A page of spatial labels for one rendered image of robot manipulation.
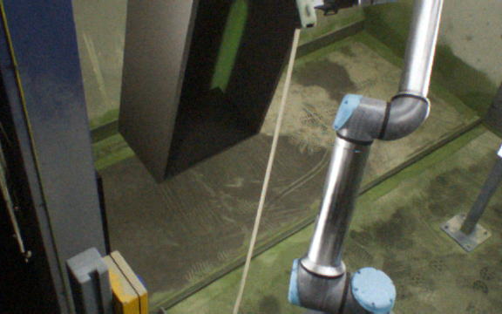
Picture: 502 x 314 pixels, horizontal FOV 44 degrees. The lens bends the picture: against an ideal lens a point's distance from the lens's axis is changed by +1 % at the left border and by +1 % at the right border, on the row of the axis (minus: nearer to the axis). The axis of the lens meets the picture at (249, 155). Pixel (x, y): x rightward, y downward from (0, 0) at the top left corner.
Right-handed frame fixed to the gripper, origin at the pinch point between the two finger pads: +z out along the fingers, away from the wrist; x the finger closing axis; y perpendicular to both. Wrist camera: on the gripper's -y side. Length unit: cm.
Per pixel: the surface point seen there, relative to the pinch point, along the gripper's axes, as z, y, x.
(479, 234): -97, 146, -68
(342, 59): -66, 198, 75
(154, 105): 57, 45, -9
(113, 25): 77, 116, 78
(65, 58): 69, -58, -43
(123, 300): 62, -63, -99
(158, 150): 60, 66, -19
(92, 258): 65, -70, -92
